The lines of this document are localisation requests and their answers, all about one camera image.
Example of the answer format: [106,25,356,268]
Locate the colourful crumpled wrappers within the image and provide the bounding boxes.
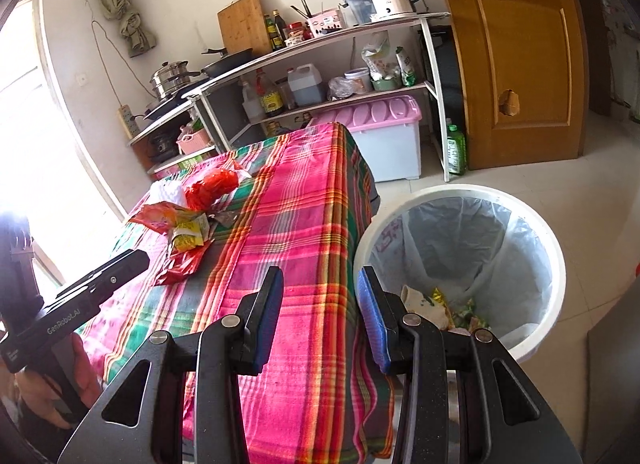
[430,288,492,332]

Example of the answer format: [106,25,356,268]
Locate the floral cloth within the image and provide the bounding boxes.
[597,0,640,121]

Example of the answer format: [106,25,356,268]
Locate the bamboo cutting board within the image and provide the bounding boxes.
[217,0,274,58]

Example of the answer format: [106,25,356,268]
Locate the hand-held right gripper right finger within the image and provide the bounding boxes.
[357,265,586,464]

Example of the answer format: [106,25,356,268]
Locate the hanging olive cloth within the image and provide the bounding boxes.
[94,0,156,58]

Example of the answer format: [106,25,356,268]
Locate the translucent plastic jug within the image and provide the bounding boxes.
[286,63,326,108]

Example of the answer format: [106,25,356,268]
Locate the orange snack packet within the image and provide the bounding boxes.
[129,201,177,234]

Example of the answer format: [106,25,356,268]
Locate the pink lidded storage box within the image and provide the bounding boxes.
[310,95,424,183]

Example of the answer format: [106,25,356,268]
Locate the clear plastic bottle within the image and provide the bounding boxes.
[241,81,264,120]

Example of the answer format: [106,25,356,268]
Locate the large white shelf rack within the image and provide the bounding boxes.
[182,11,454,183]

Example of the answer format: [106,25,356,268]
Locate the window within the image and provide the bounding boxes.
[0,0,132,295]

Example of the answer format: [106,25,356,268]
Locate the red plastic bag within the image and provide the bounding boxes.
[184,168,242,211]

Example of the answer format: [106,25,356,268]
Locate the white round bin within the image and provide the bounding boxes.
[353,184,567,365]

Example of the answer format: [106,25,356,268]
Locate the pink plaid tablecloth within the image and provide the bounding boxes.
[75,121,401,464]

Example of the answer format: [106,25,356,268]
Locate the beige paper scrap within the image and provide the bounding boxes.
[401,284,451,330]

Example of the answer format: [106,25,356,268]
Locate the red foil wrapper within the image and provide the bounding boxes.
[154,240,212,288]

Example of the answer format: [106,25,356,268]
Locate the clear plastic container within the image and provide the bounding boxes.
[340,0,379,28]

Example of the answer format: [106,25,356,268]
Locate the pink woven basket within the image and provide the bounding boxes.
[176,131,214,155]

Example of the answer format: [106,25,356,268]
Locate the dark rice cooker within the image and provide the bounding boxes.
[147,136,176,163]

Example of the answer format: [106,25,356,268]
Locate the dark glass jar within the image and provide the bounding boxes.
[275,76,294,110]

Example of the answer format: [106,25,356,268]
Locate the black induction cooker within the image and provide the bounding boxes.
[142,96,196,121]

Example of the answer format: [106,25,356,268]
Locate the steel steamer pot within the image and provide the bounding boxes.
[150,60,202,103]

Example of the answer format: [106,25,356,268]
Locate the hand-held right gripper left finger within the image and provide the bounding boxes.
[70,265,285,464]

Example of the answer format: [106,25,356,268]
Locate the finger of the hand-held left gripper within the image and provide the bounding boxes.
[54,249,151,306]

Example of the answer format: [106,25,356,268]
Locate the green white packet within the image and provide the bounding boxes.
[395,46,419,88]

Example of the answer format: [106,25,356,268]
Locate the wooden door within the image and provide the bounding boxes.
[425,0,592,173]

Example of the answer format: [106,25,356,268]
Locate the yellow power strip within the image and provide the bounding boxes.
[118,104,139,140]

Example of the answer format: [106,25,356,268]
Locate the crumpled clear plastic bag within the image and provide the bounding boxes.
[327,76,357,100]

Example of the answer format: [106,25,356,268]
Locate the thin wall cable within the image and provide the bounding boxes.
[91,19,127,110]

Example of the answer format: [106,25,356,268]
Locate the person's left hand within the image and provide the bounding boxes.
[10,331,103,432]

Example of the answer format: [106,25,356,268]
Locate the pink utensil holder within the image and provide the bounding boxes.
[306,11,347,38]

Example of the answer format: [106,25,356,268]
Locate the white plastic wrapper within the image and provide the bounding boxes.
[149,176,189,207]

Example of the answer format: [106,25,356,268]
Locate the black frying pan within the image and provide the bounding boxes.
[201,46,255,79]

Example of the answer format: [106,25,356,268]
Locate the green plastic bottle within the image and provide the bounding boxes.
[446,124,468,176]

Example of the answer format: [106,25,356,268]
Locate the yellow snack wrapper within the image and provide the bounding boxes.
[169,210,215,252]

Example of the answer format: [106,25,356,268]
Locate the grey cabinet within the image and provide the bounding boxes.
[585,274,640,464]

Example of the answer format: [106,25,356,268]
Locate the white food bag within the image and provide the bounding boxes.
[361,39,396,83]

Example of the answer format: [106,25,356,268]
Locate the white plastic tub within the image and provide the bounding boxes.
[344,68,372,94]

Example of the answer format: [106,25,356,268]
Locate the red lidded jar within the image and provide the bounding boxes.
[285,21,311,45]

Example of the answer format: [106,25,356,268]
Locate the clear plastic bin liner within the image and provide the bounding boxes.
[399,196,540,340]

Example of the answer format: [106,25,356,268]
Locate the red capped sauce bottle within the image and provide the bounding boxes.
[255,69,285,118]

